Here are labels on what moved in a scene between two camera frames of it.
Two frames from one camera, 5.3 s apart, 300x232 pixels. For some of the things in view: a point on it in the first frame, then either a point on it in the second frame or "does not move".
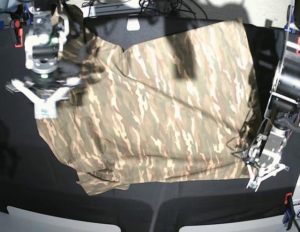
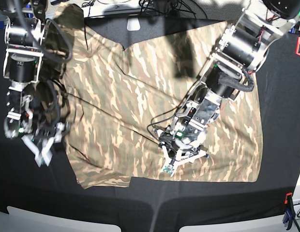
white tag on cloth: (133, 23) does not move
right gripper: (265, 159) to (186, 146)
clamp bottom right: (290, 213) does not move
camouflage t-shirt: (182, 107) does not move
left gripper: (45, 81) to (45, 129)
